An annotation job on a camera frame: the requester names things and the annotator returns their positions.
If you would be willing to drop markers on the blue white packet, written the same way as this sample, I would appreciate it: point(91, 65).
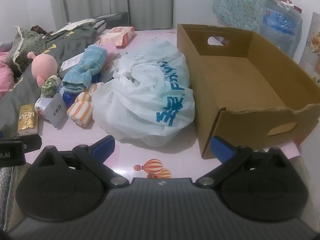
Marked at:
point(67, 97)

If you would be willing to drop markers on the pink blanket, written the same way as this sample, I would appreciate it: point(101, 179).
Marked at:
point(5, 75)

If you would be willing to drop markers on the green white scrunchie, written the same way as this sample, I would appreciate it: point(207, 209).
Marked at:
point(50, 85)

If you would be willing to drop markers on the black device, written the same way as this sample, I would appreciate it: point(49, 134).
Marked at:
point(115, 18)

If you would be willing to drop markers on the pink plush toy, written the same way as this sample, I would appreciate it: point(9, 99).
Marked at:
point(43, 66)

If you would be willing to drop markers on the floral wall cloth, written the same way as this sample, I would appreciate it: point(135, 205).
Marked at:
point(237, 0)

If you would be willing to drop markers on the pink tissue package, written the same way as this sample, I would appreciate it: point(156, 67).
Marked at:
point(117, 36)

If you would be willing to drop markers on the grey curtain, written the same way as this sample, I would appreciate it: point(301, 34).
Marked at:
point(100, 0)

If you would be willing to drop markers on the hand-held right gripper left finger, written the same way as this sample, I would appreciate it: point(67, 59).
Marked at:
point(105, 143)

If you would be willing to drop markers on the brown cardboard box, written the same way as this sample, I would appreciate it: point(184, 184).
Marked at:
point(250, 80)

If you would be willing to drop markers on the blue checked towel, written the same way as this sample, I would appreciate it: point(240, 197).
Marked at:
point(85, 67)

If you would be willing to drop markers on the flower wall poster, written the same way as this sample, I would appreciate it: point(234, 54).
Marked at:
point(311, 45)

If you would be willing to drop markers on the blue water jug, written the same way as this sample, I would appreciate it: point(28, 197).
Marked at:
point(280, 27)

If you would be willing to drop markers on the white box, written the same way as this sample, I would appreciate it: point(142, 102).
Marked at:
point(70, 63)

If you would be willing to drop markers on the white label cup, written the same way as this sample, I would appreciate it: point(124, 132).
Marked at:
point(56, 111)

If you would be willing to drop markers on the green patterned pillow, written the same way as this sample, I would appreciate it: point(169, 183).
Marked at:
point(27, 45)

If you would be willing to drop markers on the white can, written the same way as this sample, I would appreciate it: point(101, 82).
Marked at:
point(41, 108)

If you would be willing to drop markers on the gold tissue packet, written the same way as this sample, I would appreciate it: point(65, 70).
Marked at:
point(26, 118)

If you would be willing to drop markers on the orange striped towel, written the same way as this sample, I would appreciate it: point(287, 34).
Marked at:
point(81, 110)

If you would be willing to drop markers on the white plastic bag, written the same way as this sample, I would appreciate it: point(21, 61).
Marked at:
point(140, 100)

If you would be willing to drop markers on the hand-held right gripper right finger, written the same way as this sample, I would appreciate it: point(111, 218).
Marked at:
point(221, 147)

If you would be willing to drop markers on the grey blanket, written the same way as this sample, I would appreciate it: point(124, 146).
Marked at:
point(65, 42)

